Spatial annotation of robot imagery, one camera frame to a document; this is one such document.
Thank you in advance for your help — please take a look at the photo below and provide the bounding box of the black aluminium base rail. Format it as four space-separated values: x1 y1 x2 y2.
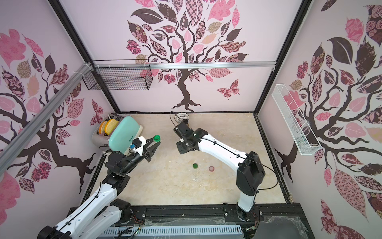
68 203 305 228

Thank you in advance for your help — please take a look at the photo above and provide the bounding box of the mint green toaster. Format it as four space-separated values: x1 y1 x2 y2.
108 116 143 154

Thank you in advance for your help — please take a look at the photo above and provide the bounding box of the green paint jar with label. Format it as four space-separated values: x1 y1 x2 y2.
153 135 161 143

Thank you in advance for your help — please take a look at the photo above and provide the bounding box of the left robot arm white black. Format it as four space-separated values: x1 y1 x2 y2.
37 135 161 239

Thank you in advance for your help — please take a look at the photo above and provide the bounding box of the white slotted cable duct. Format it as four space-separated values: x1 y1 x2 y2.
98 225 243 239

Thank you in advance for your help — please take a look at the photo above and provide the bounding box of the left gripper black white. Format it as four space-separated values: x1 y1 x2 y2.
120 137 160 174

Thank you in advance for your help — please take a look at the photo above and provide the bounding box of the white wire wall shelf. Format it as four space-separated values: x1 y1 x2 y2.
272 84 322 156

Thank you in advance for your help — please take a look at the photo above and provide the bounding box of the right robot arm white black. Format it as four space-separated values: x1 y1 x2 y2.
174 122 266 213

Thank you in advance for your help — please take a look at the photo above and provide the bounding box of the black white patterned bowl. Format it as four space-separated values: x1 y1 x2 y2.
174 113 190 123

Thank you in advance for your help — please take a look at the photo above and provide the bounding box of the black wire wall basket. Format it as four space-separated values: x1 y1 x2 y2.
82 60 153 91

